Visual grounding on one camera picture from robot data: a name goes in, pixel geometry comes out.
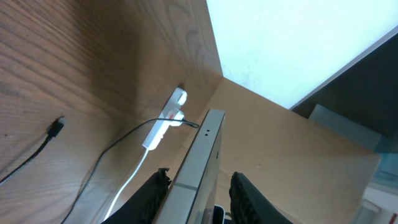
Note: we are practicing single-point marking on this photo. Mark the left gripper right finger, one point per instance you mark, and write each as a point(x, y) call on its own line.
point(249, 206)

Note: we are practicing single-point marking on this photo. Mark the Galaxy S25 Ultra smartphone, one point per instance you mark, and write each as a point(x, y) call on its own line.
point(191, 197)

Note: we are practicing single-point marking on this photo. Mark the white power strip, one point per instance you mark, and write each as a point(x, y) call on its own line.
point(171, 115)

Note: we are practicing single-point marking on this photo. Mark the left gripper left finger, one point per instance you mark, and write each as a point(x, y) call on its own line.
point(142, 207)

